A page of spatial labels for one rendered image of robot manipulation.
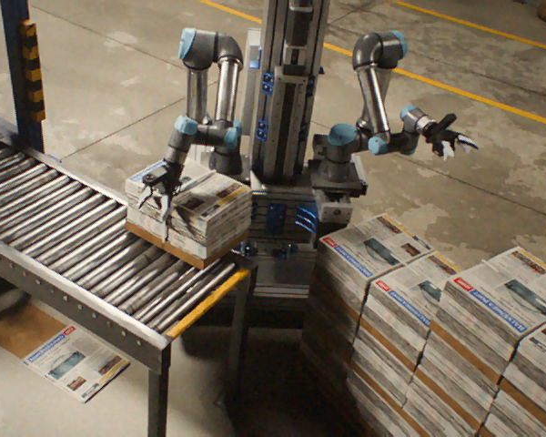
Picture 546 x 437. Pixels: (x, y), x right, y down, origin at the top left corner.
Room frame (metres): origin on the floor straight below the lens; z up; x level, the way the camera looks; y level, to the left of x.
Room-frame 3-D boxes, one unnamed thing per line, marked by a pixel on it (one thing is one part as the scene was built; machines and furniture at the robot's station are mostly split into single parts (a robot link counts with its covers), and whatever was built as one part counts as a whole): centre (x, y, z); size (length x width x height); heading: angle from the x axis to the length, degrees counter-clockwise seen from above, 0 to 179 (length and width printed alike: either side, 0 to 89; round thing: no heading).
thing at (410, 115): (2.50, -0.49, 1.21); 0.11 x 0.08 x 0.09; 34
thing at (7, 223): (2.12, 0.94, 0.77); 0.47 x 0.05 x 0.05; 152
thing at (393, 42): (2.72, -0.34, 1.19); 0.15 x 0.12 x 0.55; 124
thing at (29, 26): (2.72, 1.14, 1.05); 0.05 x 0.05 x 0.45; 62
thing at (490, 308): (1.73, -0.80, 0.95); 0.38 x 0.29 x 0.23; 132
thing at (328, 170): (2.64, -0.23, 0.87); 0.15 x 0.15 x 0.10
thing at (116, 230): (1.96, 0.65, 0.77); 0.47 x 0.05 x 0.05; 152
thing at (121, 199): (2.25, 0.65, 0.74); 1.34 x 0.05 x 0.12; 62
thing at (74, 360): (2.05, 0.79, 0.01); 0.37 x 0.28 x 0.01; 62
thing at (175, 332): (1.70, 0.18, 0.81); 0.43 x 0.03 x 0.02; 152
